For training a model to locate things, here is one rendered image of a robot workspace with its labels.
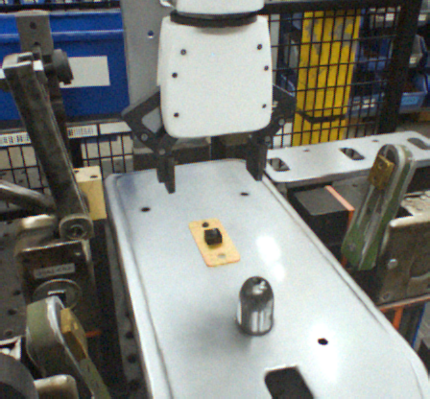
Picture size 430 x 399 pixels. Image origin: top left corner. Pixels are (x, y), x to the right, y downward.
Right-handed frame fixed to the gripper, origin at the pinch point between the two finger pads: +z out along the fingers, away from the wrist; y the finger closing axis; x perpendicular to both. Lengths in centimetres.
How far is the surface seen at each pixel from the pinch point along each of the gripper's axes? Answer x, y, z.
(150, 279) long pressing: -4.1, -7.6, 8.8
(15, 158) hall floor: 250, -48, 108
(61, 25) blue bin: 51, -12, -5
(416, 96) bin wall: 146, 147, 53
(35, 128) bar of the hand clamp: -1.8, -15.8, -7.3
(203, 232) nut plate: 1.8, -0.4, 8.4
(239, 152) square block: 24.0, 11.9, 10.1
